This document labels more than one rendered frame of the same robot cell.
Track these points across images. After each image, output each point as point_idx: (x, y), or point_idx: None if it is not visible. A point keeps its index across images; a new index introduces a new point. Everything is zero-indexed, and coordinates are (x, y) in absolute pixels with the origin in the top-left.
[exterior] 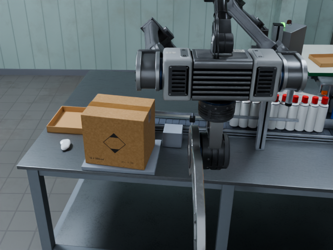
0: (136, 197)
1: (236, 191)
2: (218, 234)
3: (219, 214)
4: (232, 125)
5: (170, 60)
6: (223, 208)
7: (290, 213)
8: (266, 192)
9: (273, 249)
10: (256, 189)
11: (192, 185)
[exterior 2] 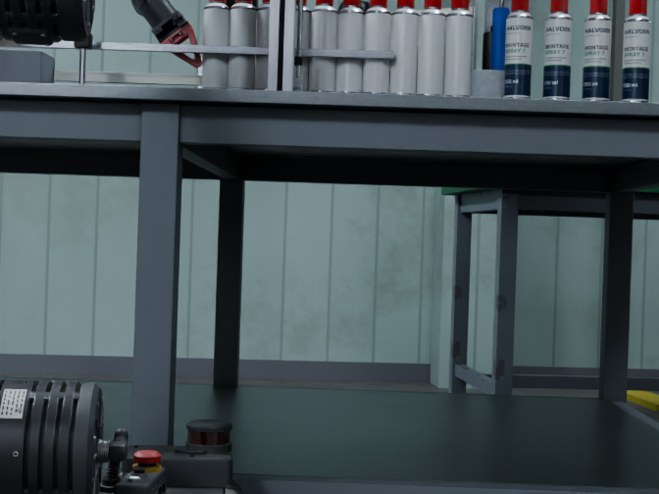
0: None
1: (260, 418)
2: (137, 323)
3: (138, 234)
4: (208, 83)
5: None
6: (148, 211)
7: (427, 437)
8: (278, 143)
9: (348, 465)
10: (246, 131)
11: (48, 129)
